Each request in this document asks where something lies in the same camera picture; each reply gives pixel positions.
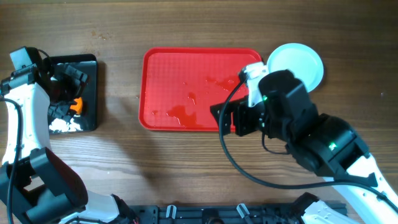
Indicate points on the black rectangular water basin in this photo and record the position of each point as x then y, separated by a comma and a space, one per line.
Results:
87, 121

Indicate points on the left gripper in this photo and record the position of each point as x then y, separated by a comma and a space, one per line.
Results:
58, 92

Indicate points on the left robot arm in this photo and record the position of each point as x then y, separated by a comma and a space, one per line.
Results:
36, 185

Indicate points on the red plastic tray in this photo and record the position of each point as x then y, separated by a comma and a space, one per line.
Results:
180, 84

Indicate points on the light blue plate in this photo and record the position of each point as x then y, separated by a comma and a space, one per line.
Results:
301, 60

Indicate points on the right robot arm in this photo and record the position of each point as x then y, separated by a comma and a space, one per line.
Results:
278, 105

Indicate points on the orange sponge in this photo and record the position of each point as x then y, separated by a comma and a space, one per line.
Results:
77, 105

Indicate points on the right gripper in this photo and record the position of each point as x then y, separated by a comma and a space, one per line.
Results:
240, 106

